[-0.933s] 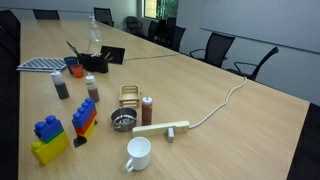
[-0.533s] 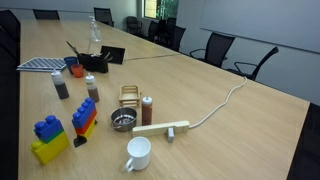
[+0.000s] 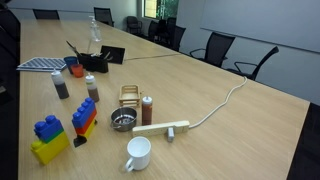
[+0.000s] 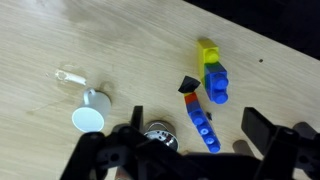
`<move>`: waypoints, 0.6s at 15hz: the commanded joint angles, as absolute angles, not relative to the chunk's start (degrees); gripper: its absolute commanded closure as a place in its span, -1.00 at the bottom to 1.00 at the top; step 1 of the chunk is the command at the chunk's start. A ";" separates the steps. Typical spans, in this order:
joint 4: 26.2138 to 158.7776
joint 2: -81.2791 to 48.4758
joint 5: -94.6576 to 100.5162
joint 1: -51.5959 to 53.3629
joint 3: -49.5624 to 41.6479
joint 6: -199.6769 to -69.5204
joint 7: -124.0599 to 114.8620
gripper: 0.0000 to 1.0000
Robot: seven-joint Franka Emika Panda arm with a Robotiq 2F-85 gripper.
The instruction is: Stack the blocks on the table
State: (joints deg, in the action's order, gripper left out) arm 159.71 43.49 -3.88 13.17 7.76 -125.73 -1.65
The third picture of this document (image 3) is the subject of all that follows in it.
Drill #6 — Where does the white power cable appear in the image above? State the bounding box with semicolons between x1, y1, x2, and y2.
188;75;248;130

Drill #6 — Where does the brown sauce squeeze bottle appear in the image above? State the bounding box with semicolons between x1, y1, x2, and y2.
85;72;100;103

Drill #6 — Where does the clear pump sanitizer bottle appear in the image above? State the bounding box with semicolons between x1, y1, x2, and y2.
88;15;102;43

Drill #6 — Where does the small metal pot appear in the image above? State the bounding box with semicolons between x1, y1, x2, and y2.
110;106;138;132

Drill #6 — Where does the white ceramic mug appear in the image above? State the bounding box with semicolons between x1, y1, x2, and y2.
124;136;152;173

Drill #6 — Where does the black organizer box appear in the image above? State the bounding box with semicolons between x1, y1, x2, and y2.
77;52;110;74

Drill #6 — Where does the black tablet stand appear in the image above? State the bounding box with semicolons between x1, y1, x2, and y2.
100;45;126;65

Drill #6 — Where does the window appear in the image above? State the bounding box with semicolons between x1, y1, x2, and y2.
143;0;180;20

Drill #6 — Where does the red-brown sauce squeeze bottle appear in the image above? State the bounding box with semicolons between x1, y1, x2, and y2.
141;95;154;127

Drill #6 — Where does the blue plastic cup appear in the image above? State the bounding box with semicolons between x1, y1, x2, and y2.
63;55;79;75

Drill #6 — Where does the white plug adapter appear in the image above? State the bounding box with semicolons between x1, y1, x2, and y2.
166;126;176;143

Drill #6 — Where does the orange plastic cup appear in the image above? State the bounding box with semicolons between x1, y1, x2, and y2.
70;63;85;79

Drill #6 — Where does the black mesh office chair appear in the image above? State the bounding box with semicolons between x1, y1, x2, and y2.
189;31;236;69
226;45;280;82

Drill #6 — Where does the cream power strip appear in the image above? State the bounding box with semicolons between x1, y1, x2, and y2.
131;120;191;138

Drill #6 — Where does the blue red yellow block stack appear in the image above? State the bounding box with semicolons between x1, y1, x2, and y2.
71;97;99;148

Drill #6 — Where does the small wooden crate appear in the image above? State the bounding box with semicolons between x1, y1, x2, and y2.
118;84;141;109

